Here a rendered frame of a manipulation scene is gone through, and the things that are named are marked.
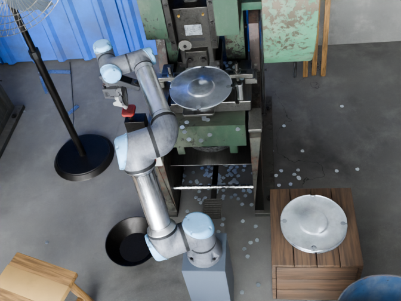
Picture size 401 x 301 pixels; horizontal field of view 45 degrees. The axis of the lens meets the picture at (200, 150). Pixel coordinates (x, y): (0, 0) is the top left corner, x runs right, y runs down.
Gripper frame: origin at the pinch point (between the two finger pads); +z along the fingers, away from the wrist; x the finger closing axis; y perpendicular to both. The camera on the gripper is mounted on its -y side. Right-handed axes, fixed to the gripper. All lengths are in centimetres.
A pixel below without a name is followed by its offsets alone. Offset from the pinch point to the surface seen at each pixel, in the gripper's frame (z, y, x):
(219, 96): -0.4, -41.7, -3.8
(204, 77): -0.5, -34.4, -16.6
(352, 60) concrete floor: 78, -122, -120
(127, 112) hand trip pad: 1.8, -0.2, 2.0
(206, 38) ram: -24.0, -38.1, -14.5
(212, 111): -0.2, -39.0, 5.3
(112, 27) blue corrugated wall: 49, 47, -135
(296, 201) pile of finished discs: 41, -75, 25
